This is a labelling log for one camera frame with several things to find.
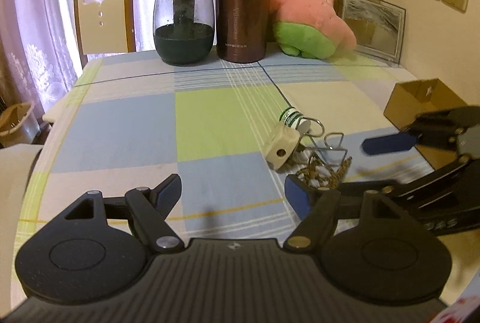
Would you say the leopard print hair band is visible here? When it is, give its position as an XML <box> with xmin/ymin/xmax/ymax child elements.
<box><xmin>295</xmin><ymin>152</ymin><xmax>352</xmax><ymax>190</ymax></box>

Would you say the cardboard tray box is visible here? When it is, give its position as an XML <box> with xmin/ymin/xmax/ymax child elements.
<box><xmin>383</xmin><ymin>79</ymin><xmax>479</xmax><ymax>169</ymax></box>

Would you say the checkered tablecloth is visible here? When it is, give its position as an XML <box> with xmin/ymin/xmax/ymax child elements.
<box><xmin>10</xmin><ymin>41</ymin><xmax>480</xmax><ymax>309</ymax></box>

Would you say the framed sand picture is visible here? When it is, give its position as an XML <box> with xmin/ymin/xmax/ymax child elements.
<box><xmin>336</xmin><ymin>0</ymin><xmax>407</xmax><ymax>65</ymax></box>

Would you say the pink Patrick star plush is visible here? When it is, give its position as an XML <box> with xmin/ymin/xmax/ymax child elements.
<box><xmin>269</xmin><ymin>0</ymin><xmax>356</xmax><ymax>59</ymax></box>

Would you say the beige basket on floor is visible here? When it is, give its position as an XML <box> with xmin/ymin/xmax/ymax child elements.
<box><xmin>0</xmin><ymin>103</ymin><xmax>40</xmax><ymax>147</ymax></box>

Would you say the cream wooden chair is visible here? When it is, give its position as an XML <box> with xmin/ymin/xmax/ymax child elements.
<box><xmin>73</xmin><ymin>0</ymin><xmax>136</xmax><ymax>67</ymax></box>

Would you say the dark green glass jar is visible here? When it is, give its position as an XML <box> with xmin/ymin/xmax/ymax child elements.
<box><xmin>153</xmin><ymin>0</ymin><xmax>215</xmax><ymax>65</ymax></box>

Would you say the brown metal canister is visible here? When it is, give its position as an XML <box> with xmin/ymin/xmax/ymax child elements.
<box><xmin>216</xmin><ymin>0</ymin><xmax>269</xmax><ymax>64</ymax></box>

